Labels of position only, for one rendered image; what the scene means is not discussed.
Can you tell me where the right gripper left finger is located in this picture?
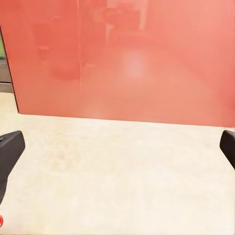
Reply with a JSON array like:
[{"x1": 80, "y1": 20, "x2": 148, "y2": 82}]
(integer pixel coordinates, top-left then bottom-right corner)
[{"x1": 0, "y1": 130, "x2": 25, "y2": 189}]

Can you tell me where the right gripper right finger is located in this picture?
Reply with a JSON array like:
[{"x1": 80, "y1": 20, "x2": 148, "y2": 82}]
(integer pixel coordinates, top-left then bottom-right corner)
[{"x1": 219, "y1": 130, "x2": 235, "y2": 170}]

